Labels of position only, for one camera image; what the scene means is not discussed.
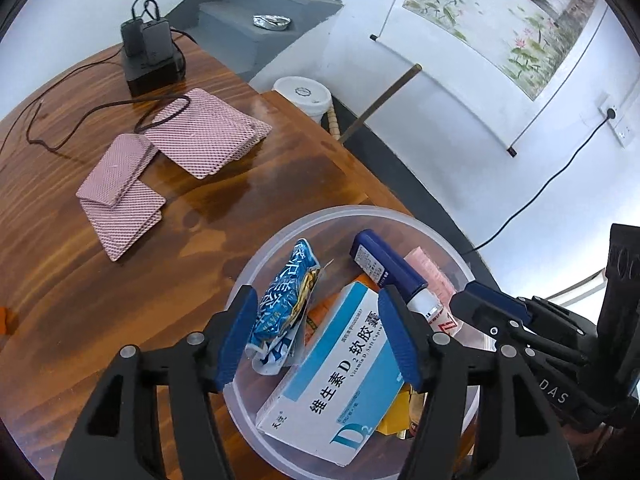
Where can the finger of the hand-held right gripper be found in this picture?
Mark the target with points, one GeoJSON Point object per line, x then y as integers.
{"type": "Point", "coordinates": [500, 300]}
{"type": "Point", "coordinates": [500, 325]}

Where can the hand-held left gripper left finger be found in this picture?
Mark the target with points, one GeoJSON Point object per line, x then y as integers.
{"type": "Point", "coordinates": [240, 330]}

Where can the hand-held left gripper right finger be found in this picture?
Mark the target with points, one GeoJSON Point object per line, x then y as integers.
{"type": "Point", "coordinates": [400, 340]}

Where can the blue snack packet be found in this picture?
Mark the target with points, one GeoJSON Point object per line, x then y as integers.
{"type": "Point", "coordinates": [280, 305]}

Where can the zip bag with white tube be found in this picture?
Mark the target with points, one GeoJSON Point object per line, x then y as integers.
{"type": "Point", "coordinates": [450, 327]}

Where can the white and blue medicine box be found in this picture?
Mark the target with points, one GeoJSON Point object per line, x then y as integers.
{"type": "Point", "coordinates": [340, 375]}

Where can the gold box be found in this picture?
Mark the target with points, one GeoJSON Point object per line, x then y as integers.
{"type": "Point", "coordinates": [416, 410]}

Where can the blue capped white tube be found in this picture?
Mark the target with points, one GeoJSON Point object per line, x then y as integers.
{"type": "Point", "coordinates": [385, 260]}

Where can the clear plastic bowl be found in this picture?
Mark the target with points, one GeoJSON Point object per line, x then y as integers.
{"type": "Point", "coordinates": [325, 230]}

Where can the yellow orange packets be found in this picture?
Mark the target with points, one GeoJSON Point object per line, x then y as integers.
{"type": "Point", "coordinates": [369, 282]}

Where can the pink packet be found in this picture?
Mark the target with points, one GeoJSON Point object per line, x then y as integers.
{"type": "Point", "coordinates": [432, 270]}

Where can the wooden desk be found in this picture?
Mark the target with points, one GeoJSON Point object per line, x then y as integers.
{"type": "Point", "coordinates": [200, 220]}

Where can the stack of pink playing cards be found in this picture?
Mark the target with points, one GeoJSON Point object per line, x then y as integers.
{"type": "Point", "coordinates": [130, 220]}
{"type": "Point", "coordinates": [117, 167]}
{"type": "Point", "coordinates": [210, 130]}

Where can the wooden stick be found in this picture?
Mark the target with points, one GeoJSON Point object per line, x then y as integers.
{"type": "Point", "coordinates": [380, 104]}

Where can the white bucket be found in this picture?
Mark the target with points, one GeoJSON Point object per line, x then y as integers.
{"type": "Point", "coordinates": [302, 95]}

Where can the black charging dock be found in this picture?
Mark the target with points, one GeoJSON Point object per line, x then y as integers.
{"type": "Point", "coordinates": [150, 77]}

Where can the grey power bank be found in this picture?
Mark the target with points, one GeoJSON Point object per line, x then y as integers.
{"type": "Point", "coordinates": [157, 42]}

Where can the grey stairs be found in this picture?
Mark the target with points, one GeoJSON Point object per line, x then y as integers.
{"type": "Point", "coordinates": [225, 25]}

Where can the foil tray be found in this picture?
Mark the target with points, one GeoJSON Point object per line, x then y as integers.
{"type": "Point", "coordinates": [271, 22]}

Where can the dark power bank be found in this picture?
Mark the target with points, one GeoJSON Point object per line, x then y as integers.
{"type": "Point", "coordinates": [131, 35]}

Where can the white wall socket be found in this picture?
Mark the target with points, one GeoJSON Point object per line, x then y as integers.
{"type": "Point", "coordinates": [616, 120]}

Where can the lotus painting wall scroll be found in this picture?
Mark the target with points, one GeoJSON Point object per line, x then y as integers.
{"type": "Point", "coordinates": [500, 20]}

